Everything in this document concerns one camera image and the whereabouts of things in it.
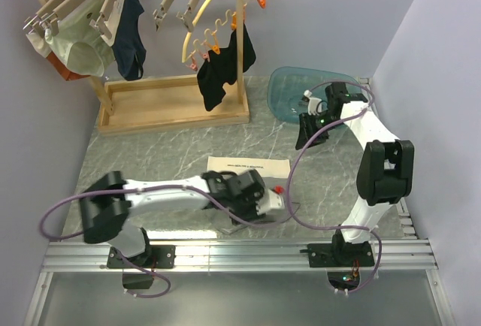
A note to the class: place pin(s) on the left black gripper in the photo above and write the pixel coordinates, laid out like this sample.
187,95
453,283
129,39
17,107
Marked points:
252,215

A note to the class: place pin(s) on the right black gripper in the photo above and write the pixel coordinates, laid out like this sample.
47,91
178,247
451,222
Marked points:
305,134

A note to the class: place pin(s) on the grey and cream underwear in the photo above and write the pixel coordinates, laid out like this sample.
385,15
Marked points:
248,168

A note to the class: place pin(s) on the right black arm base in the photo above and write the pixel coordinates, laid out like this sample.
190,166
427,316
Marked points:
342,261

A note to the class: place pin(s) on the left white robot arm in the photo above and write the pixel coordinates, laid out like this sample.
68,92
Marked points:
105,213

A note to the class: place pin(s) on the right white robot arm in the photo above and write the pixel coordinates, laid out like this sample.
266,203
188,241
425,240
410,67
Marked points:
385,174

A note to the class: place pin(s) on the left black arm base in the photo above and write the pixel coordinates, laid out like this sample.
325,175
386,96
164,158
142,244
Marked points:
156,258

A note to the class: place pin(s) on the black underwear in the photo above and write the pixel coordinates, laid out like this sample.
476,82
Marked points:
216,72

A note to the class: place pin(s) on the navy blue underwear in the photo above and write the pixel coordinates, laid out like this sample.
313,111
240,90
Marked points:
128,48

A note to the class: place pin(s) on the orange underwear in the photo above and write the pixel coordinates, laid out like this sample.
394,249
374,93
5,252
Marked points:
64,72

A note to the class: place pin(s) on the light green underwear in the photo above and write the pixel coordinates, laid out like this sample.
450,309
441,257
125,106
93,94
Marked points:
79,46

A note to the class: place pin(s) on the blue plastic basin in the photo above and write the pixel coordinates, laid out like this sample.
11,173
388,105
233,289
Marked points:
286,87

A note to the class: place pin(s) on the wooden drying rack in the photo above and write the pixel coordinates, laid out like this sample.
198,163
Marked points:
170,102

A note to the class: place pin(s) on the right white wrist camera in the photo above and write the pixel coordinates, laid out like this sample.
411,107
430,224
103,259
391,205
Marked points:
314,104

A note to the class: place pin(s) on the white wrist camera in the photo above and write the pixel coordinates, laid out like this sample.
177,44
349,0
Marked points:
270,204
314,104

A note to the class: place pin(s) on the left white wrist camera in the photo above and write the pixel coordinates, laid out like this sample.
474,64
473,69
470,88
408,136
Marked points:
270,204

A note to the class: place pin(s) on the aluminium mounting rail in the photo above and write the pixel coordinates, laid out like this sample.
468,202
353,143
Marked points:
255,255

